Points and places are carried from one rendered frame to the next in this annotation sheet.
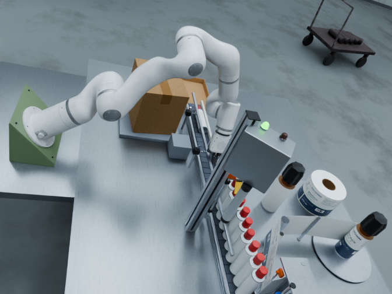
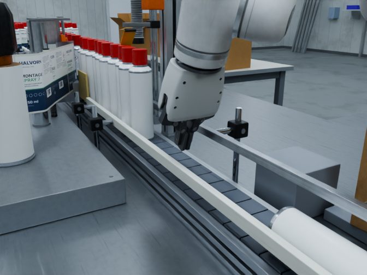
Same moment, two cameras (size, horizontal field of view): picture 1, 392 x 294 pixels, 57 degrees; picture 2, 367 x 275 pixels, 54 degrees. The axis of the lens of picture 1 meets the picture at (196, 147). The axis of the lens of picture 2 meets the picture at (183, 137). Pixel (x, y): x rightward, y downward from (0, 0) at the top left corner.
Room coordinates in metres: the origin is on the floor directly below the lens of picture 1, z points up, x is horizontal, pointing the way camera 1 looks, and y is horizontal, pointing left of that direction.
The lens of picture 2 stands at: (2.01, -0.14, 1.16)
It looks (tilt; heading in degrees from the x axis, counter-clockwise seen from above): 19 degrees down; 177
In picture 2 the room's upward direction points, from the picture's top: straight up
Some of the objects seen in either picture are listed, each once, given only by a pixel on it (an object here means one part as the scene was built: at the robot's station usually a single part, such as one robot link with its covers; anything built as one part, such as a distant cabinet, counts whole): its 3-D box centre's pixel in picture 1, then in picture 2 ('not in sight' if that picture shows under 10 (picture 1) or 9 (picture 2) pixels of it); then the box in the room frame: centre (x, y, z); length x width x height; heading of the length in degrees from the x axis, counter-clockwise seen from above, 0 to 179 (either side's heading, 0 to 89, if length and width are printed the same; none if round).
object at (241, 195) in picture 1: (235, 203); (136, 4); (0.93, -0.22, 1.18); 0.04 x 0.04 x 0.21
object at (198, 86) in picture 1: (189, 91); not in sight; (2.02, 0.20, 0.85); 0.30 x 0.26 x 0.04; 26
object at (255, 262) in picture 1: (249, 269); (89, 71); (0.84, -0.38, 0.98); 0.05 x 0.05 x 0.20
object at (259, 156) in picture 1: (258, 156); not in sight; (0.99, -0.21, 1.38); 0.17 x 0.10 x 0.19; 81
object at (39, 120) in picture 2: (275, 231); (36, 89); (1.08, -0.47, 0.97); 0.05 x 0.05 x 0.19
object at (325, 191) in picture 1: (321, 193); not in sight; (1.50, -0.70, 0.95); 0.20 x 0.20 x 0.14
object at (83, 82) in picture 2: not in sight; (83, 85); (0.87, -0.40, 0.94); 0.10 x 0.01 x 0.09; 26
